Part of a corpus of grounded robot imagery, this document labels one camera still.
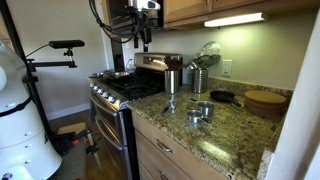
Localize steel utensil holder front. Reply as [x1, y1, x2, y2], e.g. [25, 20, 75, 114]
[165, 70, 180, 94]

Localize black camera on stand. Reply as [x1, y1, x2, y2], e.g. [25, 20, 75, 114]
[49, 40, 85, 49]

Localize steel utensil holder back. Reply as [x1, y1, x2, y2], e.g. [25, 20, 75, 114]
[192, 69, 208, 94]

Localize stainless steel gas stove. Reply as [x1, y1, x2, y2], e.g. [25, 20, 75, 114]
[87, 52, 184, 180]

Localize wooden upper cabinets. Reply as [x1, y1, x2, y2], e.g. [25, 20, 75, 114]
[99, 0, 320, 31]

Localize small steel measuring cup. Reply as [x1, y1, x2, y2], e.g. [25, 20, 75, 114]
[163, 100, 176, 113]

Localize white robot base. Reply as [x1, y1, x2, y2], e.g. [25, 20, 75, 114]
[0, 41, 62, 180]

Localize steel pan on stove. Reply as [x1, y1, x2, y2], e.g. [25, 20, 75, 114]
[90, 70, 129, 79]

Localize large steel measuring cup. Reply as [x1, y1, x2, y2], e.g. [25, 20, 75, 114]
[191, 99, 214, 118]

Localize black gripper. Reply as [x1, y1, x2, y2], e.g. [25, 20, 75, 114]
[134, 20, 152, 52]

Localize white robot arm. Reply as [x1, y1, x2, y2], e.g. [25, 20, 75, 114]
[88, 0, 164, 52]

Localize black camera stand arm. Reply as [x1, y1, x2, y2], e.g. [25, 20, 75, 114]
[0, 0, 78, 138]

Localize black cast iron skillet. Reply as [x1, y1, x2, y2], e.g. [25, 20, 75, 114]
[210, 91, 241, 107]

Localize white wall outlet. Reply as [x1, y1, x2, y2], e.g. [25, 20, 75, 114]
[221, 60, 232, 77]

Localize under cabinet light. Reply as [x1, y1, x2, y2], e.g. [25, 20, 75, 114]
[204, 12, 268, 27]

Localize wooden lower cabinet drawers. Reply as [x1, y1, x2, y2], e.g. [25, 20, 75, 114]
[132, 112, 226, 180]

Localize wooden spoons bunch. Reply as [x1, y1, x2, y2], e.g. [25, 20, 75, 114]
[164, 56, 183, 71]

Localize steel utensil holder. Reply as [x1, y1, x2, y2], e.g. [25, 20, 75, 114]
[192, 69, 208, 94]
[165, 70, 180, 94]

